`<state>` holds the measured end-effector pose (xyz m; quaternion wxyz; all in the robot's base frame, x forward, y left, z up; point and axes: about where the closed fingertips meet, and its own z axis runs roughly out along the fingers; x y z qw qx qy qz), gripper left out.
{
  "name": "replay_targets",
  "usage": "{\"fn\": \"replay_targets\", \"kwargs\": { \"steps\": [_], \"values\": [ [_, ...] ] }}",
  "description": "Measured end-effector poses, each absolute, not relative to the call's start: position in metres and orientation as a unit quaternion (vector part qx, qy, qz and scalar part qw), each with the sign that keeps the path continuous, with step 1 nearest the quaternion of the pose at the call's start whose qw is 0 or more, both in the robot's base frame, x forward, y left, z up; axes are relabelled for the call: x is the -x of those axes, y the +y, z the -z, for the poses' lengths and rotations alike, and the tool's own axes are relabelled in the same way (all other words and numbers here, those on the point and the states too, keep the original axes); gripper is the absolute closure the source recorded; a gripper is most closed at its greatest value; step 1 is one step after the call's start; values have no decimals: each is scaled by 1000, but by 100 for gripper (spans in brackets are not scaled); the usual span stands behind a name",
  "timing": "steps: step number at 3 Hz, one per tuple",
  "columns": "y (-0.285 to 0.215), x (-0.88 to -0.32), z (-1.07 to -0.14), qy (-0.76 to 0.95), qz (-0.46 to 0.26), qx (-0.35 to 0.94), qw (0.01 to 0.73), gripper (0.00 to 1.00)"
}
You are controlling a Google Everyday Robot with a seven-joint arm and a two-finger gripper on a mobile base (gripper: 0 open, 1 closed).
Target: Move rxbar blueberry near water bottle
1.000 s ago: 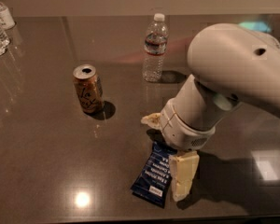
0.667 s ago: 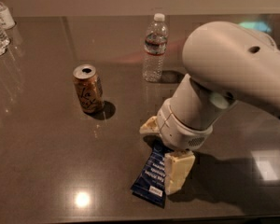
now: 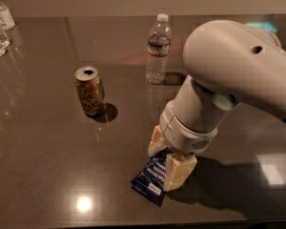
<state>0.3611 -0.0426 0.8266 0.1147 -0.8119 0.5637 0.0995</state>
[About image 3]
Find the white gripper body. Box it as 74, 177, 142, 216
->
159, 101, 217, 155

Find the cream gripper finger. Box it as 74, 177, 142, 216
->
163, 153, 197, 192
148, 125, 167, 157

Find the blue rxbar blueberry wrapper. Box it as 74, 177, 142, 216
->
131, 149, 170, 206

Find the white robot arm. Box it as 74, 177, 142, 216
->
148, 20, 286, 192

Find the clear plastic water bottle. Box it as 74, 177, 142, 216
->
145, 13, 173, 84

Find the white labelled bottle background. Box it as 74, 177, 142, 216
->
0, 2, 16, 31

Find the orange La Croix can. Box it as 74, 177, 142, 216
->
74, 66, 107, 116

